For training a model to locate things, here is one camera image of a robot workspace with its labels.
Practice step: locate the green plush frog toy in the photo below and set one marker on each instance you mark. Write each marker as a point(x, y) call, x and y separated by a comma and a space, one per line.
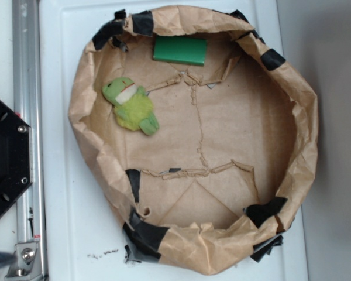
point(132, 107)

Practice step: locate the brown paper bag tray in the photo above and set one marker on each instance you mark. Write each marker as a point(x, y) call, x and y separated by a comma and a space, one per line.
point(236, 150)

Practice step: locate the green rectangular block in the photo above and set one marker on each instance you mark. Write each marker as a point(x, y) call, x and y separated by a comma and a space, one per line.
point(181, 50)

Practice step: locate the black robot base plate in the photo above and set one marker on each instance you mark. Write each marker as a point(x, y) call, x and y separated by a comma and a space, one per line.
point(14, 158)

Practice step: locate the metal corner bracket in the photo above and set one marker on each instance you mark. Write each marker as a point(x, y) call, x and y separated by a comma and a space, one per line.
point(28, 264)

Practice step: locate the aluminium extrusion rail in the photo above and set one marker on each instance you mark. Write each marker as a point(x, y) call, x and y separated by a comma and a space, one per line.
point(30, 207)

